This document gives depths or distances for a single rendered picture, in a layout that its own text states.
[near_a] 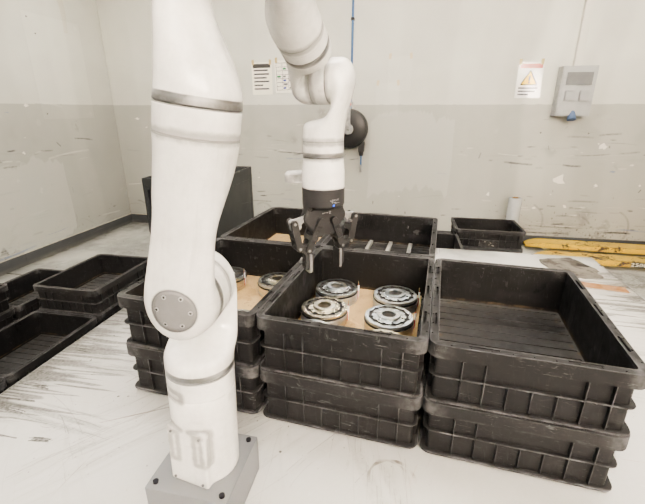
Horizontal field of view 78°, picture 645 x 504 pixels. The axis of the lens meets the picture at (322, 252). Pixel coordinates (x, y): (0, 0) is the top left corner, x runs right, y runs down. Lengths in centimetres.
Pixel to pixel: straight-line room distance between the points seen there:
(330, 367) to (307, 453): 16
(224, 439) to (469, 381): 38
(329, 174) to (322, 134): 6
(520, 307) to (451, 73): 329
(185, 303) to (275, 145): 392
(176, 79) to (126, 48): 465
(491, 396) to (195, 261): 50
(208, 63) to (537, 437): 70
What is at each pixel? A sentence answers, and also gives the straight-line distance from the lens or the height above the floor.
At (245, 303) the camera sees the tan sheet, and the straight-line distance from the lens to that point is 99.
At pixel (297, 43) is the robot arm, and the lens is 58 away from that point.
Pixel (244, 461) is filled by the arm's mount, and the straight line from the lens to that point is 70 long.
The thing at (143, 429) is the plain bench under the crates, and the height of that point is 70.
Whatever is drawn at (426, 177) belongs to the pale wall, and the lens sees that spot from 418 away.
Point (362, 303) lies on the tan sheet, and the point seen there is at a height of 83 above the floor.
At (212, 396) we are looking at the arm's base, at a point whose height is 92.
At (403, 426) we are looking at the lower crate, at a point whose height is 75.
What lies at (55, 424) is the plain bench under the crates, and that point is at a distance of 98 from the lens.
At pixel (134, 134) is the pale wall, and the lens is 508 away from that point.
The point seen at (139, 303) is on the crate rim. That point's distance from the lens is 85.
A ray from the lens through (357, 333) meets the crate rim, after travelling 67.
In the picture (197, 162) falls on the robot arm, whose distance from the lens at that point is 43.
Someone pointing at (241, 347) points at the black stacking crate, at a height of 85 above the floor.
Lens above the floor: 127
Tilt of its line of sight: 20 degrees down
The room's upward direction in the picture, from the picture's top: straight up
